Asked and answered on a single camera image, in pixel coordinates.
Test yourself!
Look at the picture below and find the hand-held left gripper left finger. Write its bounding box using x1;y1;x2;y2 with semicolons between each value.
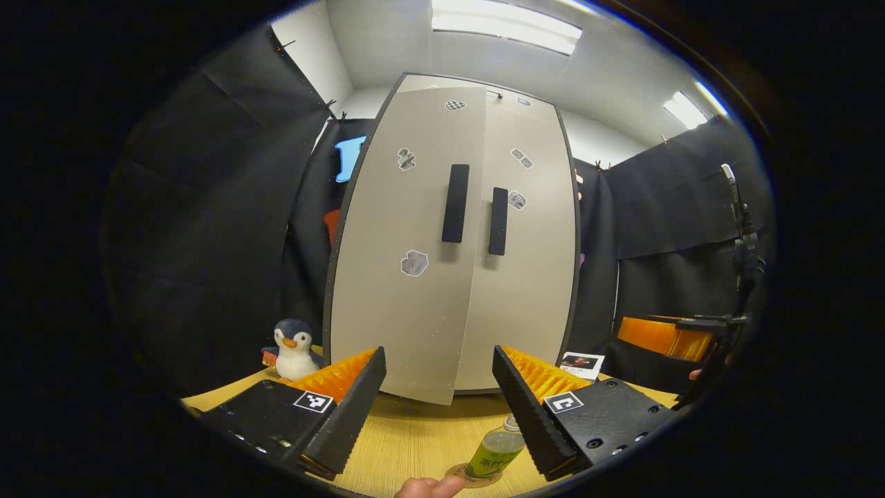
201;347;386;481

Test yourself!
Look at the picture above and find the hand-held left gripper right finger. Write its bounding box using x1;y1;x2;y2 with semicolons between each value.
492;344;682;483

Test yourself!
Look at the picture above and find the green label plastic bottle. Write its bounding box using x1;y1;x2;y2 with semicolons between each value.
465;415;526;480

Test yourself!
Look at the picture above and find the round wooden coaster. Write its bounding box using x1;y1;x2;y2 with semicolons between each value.
446;463;503;489

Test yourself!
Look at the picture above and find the grey cabinet door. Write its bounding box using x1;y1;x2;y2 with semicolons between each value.
453;104;578;391
329;85;488;407

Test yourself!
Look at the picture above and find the grey cabinet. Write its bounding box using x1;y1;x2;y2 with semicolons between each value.
323;73;581;395

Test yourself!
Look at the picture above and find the white photo booklet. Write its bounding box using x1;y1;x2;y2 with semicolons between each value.
557;351;606;381

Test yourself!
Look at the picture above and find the penguin plush toy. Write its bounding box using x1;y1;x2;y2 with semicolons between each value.
273;318;324;382

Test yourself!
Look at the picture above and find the small ceiling light panel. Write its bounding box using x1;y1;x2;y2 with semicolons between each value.
662;80;727;130

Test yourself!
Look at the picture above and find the large ceiling light panel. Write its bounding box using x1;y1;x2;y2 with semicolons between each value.
431;0;584;56

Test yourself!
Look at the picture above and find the black door handle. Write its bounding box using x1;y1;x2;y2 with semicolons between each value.
488;187;510;257
441;164;470;244

